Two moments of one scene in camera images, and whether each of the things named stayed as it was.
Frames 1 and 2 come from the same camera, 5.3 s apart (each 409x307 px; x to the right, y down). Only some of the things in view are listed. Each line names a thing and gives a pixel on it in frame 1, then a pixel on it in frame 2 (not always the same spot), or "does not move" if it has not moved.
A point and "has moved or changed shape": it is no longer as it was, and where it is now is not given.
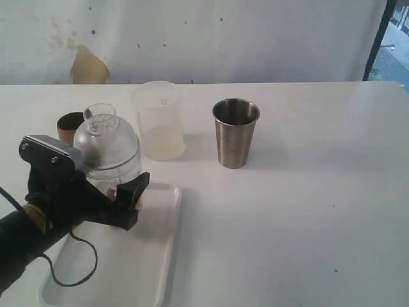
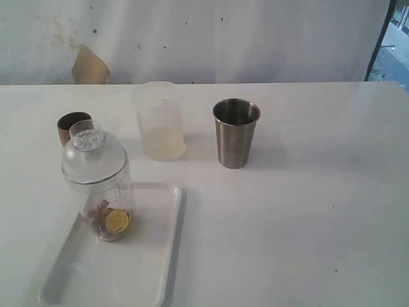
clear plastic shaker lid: (104, 141) has moved or changed shape
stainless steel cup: (236, 119) does not move
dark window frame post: (383, 25) does not move
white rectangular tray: (101, 264) does not move
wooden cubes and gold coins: (112, 194) has moved or changed shape
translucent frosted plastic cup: (160, 109) does not move
